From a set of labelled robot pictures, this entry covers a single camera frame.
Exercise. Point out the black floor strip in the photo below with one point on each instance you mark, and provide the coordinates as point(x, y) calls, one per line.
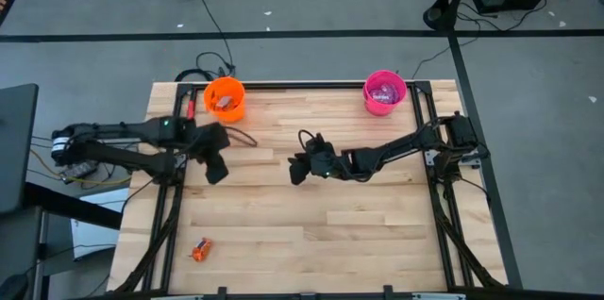
point(502, 224)
point(118, 37)

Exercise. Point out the white board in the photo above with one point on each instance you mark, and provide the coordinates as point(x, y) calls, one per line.
point(94, 238)

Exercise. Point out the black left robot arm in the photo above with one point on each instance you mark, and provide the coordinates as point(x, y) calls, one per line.
point(118, 130)

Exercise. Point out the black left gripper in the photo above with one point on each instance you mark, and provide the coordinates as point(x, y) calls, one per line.
point(203, 142)

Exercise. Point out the black power adapter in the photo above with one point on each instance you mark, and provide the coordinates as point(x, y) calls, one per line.
point(78, 171)

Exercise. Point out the black beam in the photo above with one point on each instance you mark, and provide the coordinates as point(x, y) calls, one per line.
point(71, 205)

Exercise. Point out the red tape strip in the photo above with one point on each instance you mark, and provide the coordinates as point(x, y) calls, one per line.
point(191, 104)

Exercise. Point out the dark grey panel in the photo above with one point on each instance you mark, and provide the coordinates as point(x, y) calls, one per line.
point(16, 149)

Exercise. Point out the large purple Skittles wrapper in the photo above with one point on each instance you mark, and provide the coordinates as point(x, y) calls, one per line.
point(383, 95)

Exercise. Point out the orange halloween bucket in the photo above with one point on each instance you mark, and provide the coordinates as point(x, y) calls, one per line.
point(233, 113)

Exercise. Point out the pink halloween bucket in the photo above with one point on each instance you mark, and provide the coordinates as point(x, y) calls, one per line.
point(382, 109)

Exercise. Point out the black aluminium table frame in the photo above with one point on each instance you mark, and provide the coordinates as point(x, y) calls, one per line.
point(307, 85)

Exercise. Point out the dark grey furniture piece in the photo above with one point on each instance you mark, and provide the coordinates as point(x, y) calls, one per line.
point(19, 253)

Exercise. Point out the silver metal bracket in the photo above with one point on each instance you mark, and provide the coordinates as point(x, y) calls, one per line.
point(431, 157)

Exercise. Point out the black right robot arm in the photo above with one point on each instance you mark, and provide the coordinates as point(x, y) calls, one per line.
point(401, 146)

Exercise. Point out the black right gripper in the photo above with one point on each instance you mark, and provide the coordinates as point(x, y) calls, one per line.
point(325, 161)

